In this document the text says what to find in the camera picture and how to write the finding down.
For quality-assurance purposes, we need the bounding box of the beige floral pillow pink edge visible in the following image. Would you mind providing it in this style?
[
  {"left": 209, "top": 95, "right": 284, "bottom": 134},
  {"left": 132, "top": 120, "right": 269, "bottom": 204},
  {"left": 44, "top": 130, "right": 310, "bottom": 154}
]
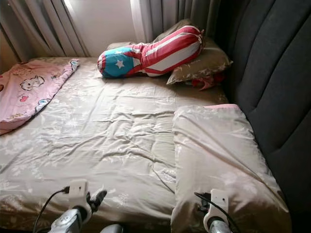
[{"left": 170, "top": 103, "right": 293, "bottom": 233}]

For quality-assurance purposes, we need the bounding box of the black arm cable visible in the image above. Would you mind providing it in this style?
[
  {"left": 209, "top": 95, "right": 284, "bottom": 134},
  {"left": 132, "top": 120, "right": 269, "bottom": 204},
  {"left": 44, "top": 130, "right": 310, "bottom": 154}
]
[
  {"left": 194, "top": 192, "right": 242, "bottom": 233},
  {"left": 32, "top": 186, "right": 71, "bottom": 233}
]

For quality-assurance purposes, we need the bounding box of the striped star bolster pillow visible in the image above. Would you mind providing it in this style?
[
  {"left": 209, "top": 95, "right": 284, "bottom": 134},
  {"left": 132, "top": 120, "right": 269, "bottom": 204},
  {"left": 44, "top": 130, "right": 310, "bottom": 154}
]
[{"left": 97, "top": 25, "right": 206, "bottom": 79}]

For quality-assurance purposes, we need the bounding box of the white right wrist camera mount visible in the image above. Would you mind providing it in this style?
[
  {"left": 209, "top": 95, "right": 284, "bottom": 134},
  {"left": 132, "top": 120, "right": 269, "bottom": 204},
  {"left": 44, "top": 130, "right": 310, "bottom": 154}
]
[{"left": 204, "top": 189, "right": 230, "bottom": 229}]

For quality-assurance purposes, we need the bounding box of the beige floral bed sheet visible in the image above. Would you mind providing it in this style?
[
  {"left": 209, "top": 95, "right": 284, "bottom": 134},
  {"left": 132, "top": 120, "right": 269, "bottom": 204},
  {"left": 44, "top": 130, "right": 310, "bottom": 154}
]
[{"left": 0, "top": 57, "right": 230, "bottom": 233}]

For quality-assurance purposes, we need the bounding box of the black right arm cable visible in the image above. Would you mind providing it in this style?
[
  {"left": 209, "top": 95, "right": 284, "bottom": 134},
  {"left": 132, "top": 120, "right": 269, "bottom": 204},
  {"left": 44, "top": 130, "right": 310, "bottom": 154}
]
[{"left": 194, "top": 192, "right": 242, "bottom": 233}]

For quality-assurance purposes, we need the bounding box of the dark grey padded headboard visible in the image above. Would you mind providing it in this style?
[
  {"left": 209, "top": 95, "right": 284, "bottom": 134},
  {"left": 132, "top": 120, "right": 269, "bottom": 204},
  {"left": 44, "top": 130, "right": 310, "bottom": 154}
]
[{"left": 216, "top": 0, "right": 311, "bottom": 230}]

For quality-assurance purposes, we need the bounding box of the pink cartoon print blanket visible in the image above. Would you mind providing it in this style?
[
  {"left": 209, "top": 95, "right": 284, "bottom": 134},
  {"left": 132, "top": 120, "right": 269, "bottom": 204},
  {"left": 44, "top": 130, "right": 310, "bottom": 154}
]
[{"left": 0, "top": 58, "right": 80, "bottom": 136}]

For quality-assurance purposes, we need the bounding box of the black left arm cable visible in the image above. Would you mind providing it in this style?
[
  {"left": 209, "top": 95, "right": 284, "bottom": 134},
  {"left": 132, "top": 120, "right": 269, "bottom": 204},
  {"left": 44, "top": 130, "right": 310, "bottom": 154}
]
[{"left": 32, "top": 186, "right": 71, "bottom": 233}]

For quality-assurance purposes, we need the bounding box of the red cloth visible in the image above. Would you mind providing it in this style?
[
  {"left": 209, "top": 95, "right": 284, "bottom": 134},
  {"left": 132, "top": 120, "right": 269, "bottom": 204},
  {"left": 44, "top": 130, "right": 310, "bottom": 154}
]
[{"left": 190, "top": 73, "right": 226, "bottom": 91}]

